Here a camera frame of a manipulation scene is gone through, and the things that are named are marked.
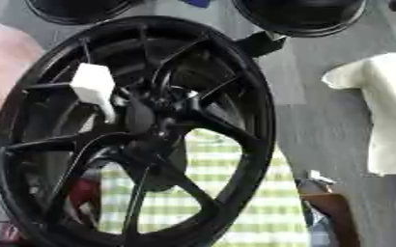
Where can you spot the black spoked wheel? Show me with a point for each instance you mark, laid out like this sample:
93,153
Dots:
246,135

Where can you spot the black round wheel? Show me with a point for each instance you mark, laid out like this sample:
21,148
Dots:
303,14
77,11

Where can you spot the blue object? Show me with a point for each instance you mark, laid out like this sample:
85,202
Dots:
197,2

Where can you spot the red object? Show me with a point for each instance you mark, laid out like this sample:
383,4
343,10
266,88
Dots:
84,194

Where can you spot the brown wooden chair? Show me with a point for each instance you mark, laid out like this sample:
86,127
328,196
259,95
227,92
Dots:
334,209

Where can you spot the white cloth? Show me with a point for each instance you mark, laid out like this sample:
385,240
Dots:
387,109

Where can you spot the person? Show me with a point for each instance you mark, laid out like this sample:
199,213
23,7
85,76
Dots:
4,64

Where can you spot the black bracket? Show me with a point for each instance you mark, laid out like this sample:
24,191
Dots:
259,44

